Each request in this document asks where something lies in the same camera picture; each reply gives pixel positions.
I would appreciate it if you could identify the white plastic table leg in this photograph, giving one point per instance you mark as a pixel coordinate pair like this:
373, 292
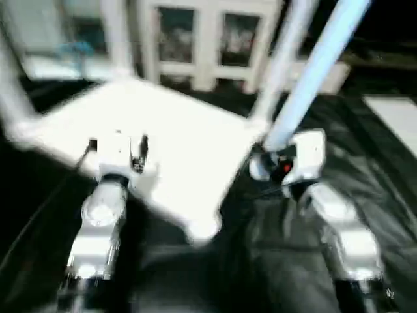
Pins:
313, 78
14, 91
117, 39
283, 59

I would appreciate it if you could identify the black work mat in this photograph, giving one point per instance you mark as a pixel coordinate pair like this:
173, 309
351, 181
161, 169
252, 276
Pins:
260, 261

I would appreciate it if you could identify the white glass door cabinet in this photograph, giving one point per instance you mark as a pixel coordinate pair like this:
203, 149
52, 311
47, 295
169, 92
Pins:
202, 39

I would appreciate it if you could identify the white plastic table top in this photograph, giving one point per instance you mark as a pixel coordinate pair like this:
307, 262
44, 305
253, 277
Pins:
169, 150

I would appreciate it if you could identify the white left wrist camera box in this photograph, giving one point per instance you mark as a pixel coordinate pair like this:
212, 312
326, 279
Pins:
120, 160

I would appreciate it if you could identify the white drawer unit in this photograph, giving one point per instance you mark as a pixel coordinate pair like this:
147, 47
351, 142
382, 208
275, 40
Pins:
326, 72

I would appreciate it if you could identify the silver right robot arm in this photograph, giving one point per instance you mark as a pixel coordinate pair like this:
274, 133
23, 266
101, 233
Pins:
345, 235

